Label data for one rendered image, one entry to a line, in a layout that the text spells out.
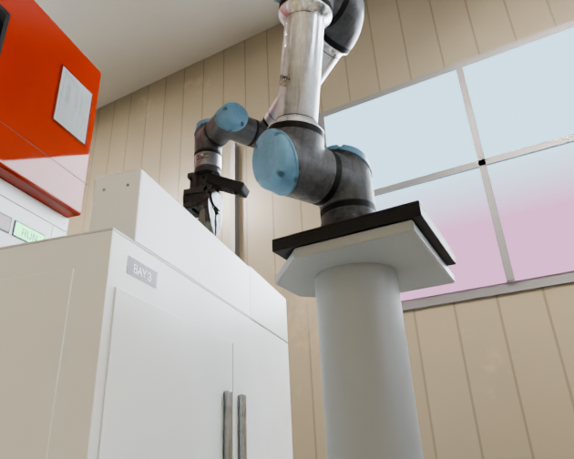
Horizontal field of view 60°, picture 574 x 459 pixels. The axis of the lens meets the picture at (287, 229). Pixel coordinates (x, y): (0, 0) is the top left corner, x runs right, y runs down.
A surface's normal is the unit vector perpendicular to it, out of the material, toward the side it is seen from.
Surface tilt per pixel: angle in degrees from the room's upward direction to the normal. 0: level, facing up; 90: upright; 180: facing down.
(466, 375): 90
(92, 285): 90
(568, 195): 90
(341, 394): 90
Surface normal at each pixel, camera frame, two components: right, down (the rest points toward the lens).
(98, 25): 0.04, 0.91
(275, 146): -0.81, -0.08
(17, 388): -0.28, -0.39
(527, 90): -0.47, -0.34
